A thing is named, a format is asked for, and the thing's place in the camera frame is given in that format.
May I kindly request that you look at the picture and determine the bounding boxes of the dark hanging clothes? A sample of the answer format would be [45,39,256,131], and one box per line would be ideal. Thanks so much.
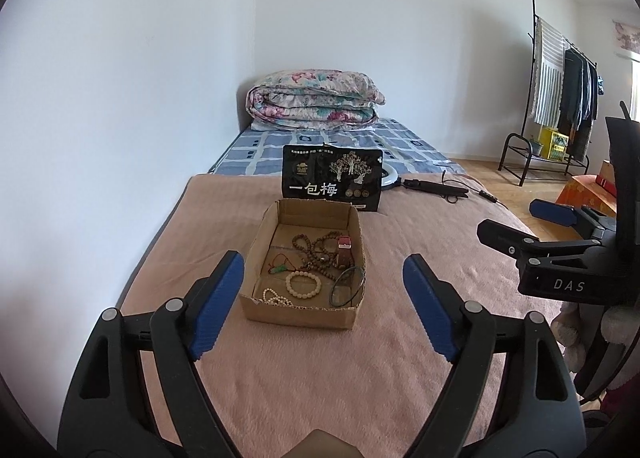
[557,48,600,161]

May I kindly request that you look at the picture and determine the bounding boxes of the pink floral cloth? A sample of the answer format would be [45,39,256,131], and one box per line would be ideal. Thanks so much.
[612,20,640,56]

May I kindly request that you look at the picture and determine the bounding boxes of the pink blanket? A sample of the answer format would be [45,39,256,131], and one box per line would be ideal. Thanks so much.
[117,173,576,458]

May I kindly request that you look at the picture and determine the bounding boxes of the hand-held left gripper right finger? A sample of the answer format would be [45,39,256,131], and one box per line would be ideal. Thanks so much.
[402,253,588,458]

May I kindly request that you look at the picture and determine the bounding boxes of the brown bead necklace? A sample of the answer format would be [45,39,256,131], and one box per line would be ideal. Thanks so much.
[291,232,351,281]

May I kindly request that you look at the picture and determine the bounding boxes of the white bead bracelet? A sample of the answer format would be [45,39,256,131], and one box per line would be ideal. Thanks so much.
[285,270,321,299]

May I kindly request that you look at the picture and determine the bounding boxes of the dark green bangle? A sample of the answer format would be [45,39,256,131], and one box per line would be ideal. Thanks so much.
[330,265,367,309]

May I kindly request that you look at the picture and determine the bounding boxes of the green pendant red cord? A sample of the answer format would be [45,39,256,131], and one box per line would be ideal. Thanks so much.
[270,250,301,276]

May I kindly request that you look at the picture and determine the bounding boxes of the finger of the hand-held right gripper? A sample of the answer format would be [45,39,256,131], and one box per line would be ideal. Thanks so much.
[476,219,601,263]
[530,198,603,239]

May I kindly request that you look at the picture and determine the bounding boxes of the red strap wristwatch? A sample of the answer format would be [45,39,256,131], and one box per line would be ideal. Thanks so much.
[334,235,355,269]

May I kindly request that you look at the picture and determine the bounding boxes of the black cable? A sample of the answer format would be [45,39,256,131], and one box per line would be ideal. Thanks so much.
[440,165,508,209]

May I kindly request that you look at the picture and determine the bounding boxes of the pearl necklace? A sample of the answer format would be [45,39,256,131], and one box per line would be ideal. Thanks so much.
[261,288,296,309]

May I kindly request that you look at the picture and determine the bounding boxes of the orange box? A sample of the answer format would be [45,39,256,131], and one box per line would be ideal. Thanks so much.
[556,174,618,219]

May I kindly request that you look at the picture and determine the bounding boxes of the striped hanging cloth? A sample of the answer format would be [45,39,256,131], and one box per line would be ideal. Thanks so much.
[530,20,568,123]

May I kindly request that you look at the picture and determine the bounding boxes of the folded floral quilt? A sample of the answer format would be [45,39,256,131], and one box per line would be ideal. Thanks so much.
[245,68,387,131]

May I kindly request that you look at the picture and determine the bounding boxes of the white ring light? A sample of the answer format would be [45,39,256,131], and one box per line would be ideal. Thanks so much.
[380,161,401,193]

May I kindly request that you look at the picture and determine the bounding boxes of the black snack bag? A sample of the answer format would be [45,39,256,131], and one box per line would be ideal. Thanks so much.
[281,144,385,213]

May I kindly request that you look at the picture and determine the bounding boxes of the cardboard box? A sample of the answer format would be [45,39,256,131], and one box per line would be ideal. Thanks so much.
[239,199,368,331]

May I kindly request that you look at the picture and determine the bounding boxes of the blue checked bed sheet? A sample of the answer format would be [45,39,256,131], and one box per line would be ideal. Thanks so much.
[207,117,466,177]

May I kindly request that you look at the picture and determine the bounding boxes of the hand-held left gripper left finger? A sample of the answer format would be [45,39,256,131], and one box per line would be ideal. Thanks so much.
[57,250,246,458]

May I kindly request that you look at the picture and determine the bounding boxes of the yellow box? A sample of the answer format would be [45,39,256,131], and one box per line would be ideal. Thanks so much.
[537,127,570,159]

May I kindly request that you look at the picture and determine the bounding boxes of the black clothes rack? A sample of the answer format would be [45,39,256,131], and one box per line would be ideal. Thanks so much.
[498,0,601,187]

